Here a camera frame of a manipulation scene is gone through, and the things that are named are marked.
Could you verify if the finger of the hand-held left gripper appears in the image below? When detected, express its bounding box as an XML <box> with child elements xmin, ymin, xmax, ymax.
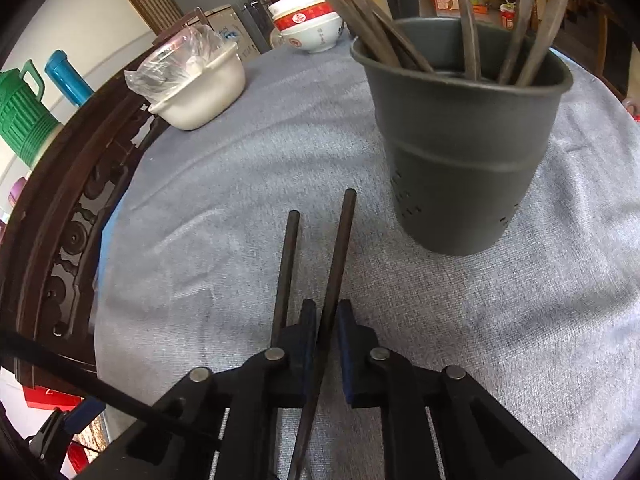
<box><xmin>27</xmin><ymin>396</ymin><xmax>106</xmax><ymax>466</ymax></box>

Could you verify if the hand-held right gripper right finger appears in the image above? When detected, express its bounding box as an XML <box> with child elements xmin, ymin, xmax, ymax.
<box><xmin>336</xmin><ymin>300</ymin><xmax>583</xmax><ymax>480</ymax></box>

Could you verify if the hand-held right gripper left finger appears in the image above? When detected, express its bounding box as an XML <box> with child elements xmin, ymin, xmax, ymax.
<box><xmin>92</xmin><ymin>299</ymin><xmax>321</xmax><ymax>480</ymax></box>

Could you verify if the dark wooden chopstick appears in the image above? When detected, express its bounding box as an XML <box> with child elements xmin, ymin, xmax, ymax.
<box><xmin>270</xmin><ymin>210</ymin><xmax>302</xmax><ymax>351</ymax></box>
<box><xmin>286</xmin><ymin>189</ymin><xmax>358</xmax><ymax>480</ymax></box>

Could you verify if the dark grey utensil holder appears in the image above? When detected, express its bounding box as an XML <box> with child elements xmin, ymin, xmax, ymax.
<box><xmin>350</xmin><ymin>16</ymin><xmax>574</xmax><ymax>257</ymax></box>

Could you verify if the bundle of chopsticks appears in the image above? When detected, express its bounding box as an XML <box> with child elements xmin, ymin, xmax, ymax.
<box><xmin>287</xmin><ymin>0</ymin><xmax>576</xmax><ymax>88</ymax></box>

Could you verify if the flat red box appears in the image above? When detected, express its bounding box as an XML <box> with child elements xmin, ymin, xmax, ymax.
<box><xmin>22</xmin><ymin>385</ymin><xmax>83</xmax><ymax>411</ymax></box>

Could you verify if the grey table cloth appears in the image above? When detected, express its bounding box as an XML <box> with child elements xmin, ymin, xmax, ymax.
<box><xmin>94</xmin><ymin>35</ymin><xmax>640</xmax><ymax>480</ymax></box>

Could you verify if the dark carved wooden bench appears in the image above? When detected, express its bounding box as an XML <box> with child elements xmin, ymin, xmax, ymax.
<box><xmin>0</xmin><ymin>7</ymin><xmax>211</xmax><ymax>401</ymax></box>

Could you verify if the purple cup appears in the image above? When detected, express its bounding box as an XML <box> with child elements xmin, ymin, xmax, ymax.
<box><xmin>9</xmin><ymin>176</ymin><xmax>32</xmax><ymax>211</ymax></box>

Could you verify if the white plastic basin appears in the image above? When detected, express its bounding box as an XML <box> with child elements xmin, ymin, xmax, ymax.
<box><xmin>148</xmin><ymin>41</ymin><xmax>247</xmax><ymax>131</ymax></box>

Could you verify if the white bowl with red pattern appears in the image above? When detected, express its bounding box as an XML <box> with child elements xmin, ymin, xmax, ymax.
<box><xmin>268</xmin><ymin>0</ymin><xmax>344</xmax><ymax>33</ymax></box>
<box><xmin>277</xmin><ymin>15</ymin><xmax>345</xmax><ymax>55</ymax></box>

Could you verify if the green thermos jug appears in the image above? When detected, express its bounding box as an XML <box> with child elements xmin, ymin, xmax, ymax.
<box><xmin>0</xmin><ymin>60</ymin><xmax>63</xmax><ymax>168</ymax></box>

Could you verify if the clear plastic bag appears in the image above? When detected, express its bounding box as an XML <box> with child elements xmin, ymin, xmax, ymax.
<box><xmin>124</xmin><ymin>25</ymin><xmax>236</xmax><ymax>108</ymax></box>

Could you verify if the blue thermos flask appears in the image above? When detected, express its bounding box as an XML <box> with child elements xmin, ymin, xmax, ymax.
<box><xmin>44</xmin><ymin>50</ymin><xmax>95</xmax><ymax>107</ymax></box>

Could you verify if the black cable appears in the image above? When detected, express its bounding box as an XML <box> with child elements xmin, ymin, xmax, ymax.
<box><xmin>0</xmin><ymin>332</ymin><xmax>221</xmax><ymax>443</ymax></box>

